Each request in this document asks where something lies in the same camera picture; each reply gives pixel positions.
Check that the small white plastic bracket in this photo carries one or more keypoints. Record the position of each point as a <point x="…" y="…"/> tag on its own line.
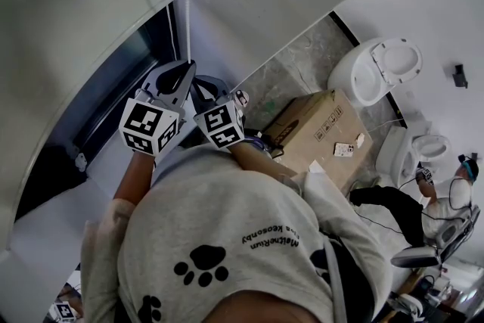
<point x="81" y="162"/>

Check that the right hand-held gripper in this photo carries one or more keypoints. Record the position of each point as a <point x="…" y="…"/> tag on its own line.
<point x="223" y="125"/>

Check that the grey paw-print sweatshirt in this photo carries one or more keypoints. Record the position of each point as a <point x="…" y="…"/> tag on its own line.
<point x="227" y="208"/>

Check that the crumpled white paper scrap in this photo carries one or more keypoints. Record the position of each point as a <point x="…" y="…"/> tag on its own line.
<point x="359" y="140"/>

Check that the round white tankless toilet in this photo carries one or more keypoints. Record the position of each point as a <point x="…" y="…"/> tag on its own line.
<point x="348" y="75"/>

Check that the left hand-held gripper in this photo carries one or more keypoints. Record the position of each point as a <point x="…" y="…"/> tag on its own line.
<point x="145" y="121"/>

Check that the pile of electronic equipment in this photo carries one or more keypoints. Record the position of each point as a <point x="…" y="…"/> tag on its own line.
<point x="435" y="299"/>

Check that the white toilet with tank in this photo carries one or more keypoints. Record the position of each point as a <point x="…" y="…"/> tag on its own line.
<point x="393" y="155"/>

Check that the grey chair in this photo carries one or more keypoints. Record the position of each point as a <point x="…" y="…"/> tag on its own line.
<point x="414" y="257"/>

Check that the white roller blind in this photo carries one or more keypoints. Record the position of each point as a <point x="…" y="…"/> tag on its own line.
<point x="56" y="11"/>

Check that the white windowsill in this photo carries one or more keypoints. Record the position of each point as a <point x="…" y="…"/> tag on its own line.
<point x="49" y="234"/>

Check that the dark framed window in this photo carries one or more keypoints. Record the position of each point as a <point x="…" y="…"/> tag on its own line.
<point x="125" y="60"/>

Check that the white patterned phone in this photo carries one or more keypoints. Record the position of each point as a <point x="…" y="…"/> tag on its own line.
<point x="343" y="149"/>

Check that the large cardboard box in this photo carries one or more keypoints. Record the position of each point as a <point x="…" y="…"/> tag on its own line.
<point x="310" y="147"/>

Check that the person's right forearm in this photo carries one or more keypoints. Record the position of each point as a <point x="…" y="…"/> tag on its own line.
<point x="257" y="159"/>

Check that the white paper sheet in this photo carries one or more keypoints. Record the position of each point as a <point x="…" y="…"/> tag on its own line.
<point x="317" y="167"/>

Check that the person's head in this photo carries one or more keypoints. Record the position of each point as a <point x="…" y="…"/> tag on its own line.
<point x="268" y="308"/>

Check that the person's left forearm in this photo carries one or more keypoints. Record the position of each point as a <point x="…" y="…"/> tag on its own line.
<point x="132" y="177"/>

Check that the black wall-mounted holder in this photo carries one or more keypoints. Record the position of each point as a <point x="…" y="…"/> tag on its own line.
<point x="460" y="76"/>

